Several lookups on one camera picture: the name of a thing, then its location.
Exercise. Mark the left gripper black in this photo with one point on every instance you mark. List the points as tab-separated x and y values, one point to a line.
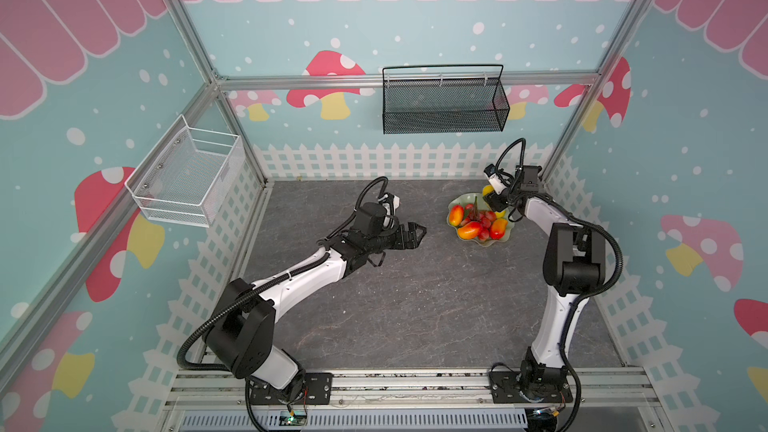
414	242

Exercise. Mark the red-yellow mango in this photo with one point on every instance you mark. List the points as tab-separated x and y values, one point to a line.
498	229
456	216
470	230

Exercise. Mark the red-yellow mango front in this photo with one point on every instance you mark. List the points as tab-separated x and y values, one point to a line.
470	230

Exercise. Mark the red lychee bunch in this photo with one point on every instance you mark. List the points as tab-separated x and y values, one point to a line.
486	218

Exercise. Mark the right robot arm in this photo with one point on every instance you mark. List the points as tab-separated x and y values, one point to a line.
581	260

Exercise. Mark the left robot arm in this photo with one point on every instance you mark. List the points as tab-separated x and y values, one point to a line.
239	335

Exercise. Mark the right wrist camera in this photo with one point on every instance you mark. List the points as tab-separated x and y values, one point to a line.
495	179

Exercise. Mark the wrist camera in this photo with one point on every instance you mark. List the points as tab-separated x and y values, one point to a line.
390	202
495	179

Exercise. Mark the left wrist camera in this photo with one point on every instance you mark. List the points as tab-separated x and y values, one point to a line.
390	202

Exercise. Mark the black mesh wall basket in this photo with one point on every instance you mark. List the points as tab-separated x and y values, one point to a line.
453	98

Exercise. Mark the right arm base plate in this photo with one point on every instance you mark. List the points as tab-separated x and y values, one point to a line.
507	387

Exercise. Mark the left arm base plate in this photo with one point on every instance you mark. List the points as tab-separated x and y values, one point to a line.
307	388

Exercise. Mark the white wire wall basket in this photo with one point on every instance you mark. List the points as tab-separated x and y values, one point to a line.
186	177

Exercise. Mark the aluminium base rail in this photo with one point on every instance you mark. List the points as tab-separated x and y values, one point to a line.
351	389

